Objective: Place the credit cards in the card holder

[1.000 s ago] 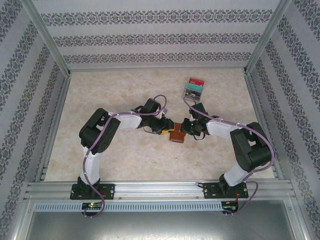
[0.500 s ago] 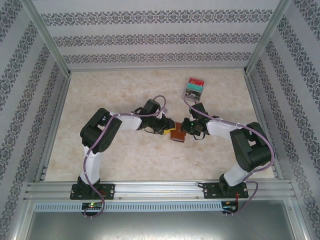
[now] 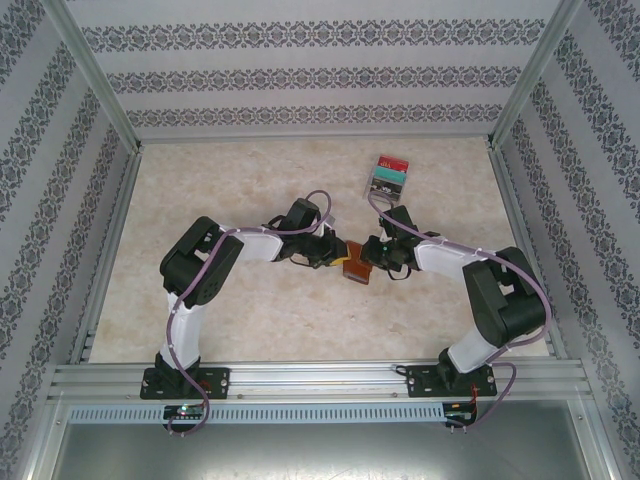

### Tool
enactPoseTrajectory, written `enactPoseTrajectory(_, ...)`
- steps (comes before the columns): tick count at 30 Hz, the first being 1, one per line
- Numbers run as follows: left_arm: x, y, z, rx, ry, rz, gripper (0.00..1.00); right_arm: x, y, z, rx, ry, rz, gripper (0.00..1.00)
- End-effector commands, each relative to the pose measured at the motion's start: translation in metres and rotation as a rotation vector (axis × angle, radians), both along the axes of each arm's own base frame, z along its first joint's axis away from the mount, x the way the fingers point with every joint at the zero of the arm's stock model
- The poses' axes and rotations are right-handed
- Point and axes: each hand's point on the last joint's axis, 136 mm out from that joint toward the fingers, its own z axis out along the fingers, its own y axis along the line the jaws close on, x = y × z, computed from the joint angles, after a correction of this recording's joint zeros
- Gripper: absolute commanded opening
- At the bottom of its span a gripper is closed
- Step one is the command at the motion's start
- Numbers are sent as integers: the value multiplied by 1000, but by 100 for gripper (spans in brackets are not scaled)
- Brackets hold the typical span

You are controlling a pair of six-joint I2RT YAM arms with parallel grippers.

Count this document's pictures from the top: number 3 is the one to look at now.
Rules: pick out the brown leather card holder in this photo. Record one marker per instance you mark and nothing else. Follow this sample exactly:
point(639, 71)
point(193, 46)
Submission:
point(356, 272)

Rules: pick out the clear plastic card box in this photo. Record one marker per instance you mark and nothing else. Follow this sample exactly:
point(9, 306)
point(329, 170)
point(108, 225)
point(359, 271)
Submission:
point(368, 190)

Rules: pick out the black VIP card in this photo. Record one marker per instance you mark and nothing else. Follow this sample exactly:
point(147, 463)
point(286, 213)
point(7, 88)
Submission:
point(387, 190)

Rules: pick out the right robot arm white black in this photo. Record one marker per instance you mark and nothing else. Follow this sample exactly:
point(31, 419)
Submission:
point(475, 345)

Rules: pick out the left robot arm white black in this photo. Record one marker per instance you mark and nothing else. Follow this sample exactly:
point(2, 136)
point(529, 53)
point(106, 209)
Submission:
point(185, 330)

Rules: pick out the teal card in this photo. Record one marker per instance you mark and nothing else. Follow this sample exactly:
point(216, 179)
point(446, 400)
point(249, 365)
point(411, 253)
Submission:
point(390, 175)

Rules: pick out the red card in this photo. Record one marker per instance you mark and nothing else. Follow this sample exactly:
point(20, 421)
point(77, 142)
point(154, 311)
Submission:
point(392, 162)

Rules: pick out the grey metal sheet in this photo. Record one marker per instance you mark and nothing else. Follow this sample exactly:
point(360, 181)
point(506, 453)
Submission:
point(320, 450)

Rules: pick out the aluminium cross rail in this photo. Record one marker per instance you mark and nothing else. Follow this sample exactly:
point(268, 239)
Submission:
point(315, 137)

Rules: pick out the aluminium mounting rail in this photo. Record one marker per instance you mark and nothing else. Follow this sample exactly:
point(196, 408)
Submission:
point(320, 380)

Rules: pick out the aluminium side rail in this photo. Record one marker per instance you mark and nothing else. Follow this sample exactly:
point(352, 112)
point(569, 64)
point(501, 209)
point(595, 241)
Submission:
point(123, 200)
point(511, 200)

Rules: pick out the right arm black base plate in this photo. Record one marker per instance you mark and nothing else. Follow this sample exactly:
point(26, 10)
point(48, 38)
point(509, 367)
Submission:
point(417, 382)

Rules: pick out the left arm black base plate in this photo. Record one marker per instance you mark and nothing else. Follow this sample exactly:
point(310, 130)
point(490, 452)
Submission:
point(220, 382)

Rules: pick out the aluminium frame post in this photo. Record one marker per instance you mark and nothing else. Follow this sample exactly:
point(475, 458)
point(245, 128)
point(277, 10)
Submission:
point(90, 70)
point(537, 75)

